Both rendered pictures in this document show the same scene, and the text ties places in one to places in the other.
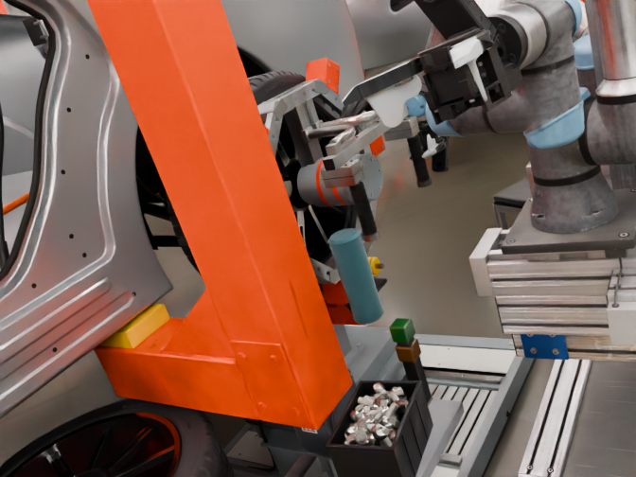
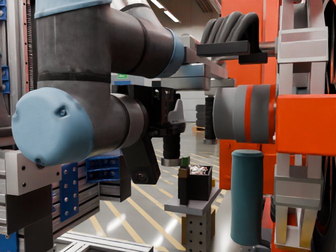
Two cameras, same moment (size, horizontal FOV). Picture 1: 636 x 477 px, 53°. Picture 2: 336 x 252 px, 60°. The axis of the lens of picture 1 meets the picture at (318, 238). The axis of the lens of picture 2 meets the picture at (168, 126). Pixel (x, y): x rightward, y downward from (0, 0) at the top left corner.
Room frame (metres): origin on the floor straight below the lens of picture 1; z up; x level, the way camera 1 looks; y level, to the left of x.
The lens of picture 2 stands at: (2.30, -0.53, 0.87)
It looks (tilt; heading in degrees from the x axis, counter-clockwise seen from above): 4 degrees down; 163
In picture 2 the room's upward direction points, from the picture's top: straight up
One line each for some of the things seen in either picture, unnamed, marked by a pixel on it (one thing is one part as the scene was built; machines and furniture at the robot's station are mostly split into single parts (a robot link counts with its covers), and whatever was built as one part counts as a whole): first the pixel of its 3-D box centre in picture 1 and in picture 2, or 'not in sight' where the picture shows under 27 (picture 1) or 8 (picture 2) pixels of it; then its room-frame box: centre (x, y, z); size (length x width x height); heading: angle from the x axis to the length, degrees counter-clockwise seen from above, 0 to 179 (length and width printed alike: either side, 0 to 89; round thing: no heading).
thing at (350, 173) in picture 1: (342, 173); (220, 86); (1.49, -0.11, 0.93); 0.09 x 0.05 x 0.05; 51
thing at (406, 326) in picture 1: (402, 330); (184, 160); (1.18, -0.11, 0.64); 0.04 x 0.04 x 0.04; 51
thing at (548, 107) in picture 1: (538, 102); not in sight; (0.82, -0.34, 1.12); 0.11 x 0.08 x 0.11; 39
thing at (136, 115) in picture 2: not in sight; (112, 121); (1.91, -0.48, 0.85); 0.08 x 0.05 x 0.08; 51
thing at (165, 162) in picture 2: (418, 159); (171, 127); (1.74, -0.34, 0.83); 0.04 x 0.04 x 0.16
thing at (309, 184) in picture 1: (340, 180); (261, 114); (1.71, -0.11, 0.85); 0.21 x 0.14 x 0.14; 51
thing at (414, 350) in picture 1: (408, 349); (184, 172); (1.18, -0.11, 0.59); 0.04 x 0.04 x 0.04; 51
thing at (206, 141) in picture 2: (363, 209); (210, 119); (1.47, -0.13, 0.83); 0.04 x 0.04 x 0.16
